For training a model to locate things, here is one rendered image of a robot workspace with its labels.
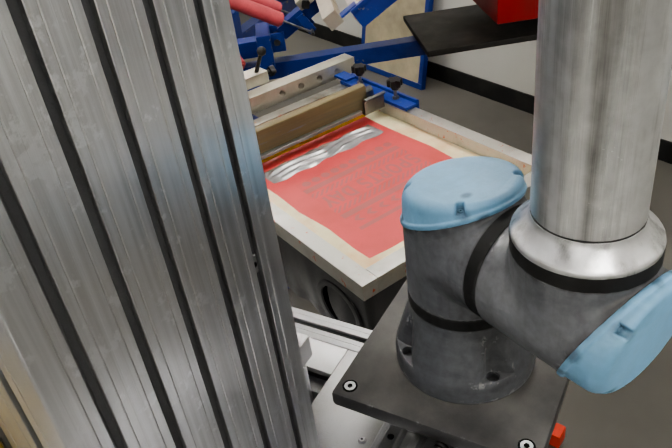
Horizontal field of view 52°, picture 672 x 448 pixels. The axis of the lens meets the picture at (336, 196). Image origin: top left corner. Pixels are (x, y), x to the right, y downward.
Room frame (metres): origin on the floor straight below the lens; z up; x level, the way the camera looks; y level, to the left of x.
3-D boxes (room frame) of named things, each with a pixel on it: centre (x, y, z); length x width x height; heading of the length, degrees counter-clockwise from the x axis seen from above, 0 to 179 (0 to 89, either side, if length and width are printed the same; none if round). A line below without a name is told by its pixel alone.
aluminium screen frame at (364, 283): (1.48, -0.06, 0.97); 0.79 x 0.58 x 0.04; 33
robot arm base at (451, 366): (0.54, -0.12, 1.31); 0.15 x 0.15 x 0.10
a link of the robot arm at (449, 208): (0.53, -0.12, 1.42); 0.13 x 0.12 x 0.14; 31
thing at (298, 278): (1.33, 0.07, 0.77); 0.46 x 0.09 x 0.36; 33
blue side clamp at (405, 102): (1.83, -0.16, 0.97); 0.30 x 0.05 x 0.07; 33
